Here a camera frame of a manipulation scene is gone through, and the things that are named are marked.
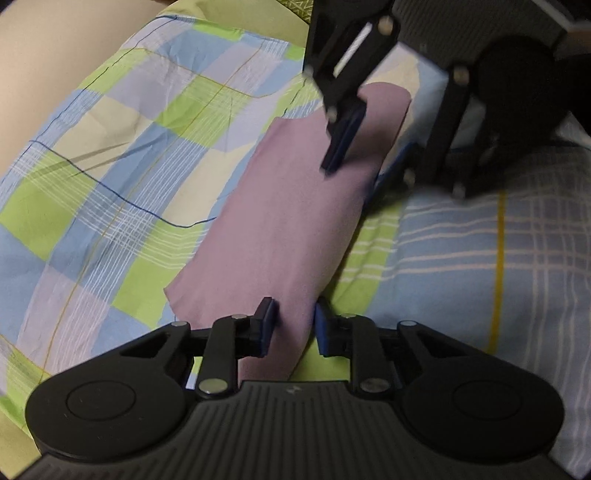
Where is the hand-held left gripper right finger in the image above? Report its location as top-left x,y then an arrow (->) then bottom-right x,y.
313,296 -> 469,400

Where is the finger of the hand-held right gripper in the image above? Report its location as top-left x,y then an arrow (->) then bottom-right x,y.
367,64 -> 509,202
302,0 -> 402,178

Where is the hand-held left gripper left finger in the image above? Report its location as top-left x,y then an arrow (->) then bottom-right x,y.
118,296 -> 281,400

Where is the pink garment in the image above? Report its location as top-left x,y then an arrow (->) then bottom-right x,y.
164,82 -> 413,382

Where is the blue striped plaid pillow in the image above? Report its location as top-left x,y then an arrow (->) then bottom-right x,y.
323,106 -> 591,476

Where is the green patterned cloth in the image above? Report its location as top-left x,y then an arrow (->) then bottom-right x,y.
276,0 -> 315,23

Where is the green blue plaid bed sheet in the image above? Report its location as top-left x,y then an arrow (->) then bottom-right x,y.
0,0 -> 444,476

